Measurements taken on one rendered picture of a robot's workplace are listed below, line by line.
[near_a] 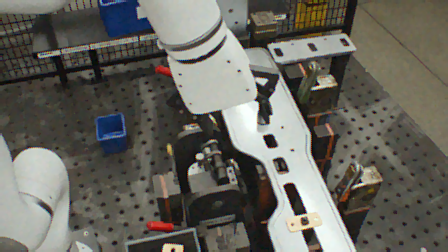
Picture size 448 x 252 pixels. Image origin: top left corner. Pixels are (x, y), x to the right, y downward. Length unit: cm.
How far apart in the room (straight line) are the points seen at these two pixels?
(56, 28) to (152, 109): 46
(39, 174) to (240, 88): 52
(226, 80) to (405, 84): 257
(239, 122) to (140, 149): 48
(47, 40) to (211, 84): 111
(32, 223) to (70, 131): 88
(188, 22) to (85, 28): 115
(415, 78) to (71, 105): 218
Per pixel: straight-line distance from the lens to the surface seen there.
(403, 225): 158
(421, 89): 314
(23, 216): 94
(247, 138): 128
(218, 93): 63
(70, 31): 168
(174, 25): 55
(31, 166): 101
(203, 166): 105
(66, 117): 184
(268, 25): 158
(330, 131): 134
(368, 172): 120
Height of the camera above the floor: 196
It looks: 48 degrees down
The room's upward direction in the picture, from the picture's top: straight up
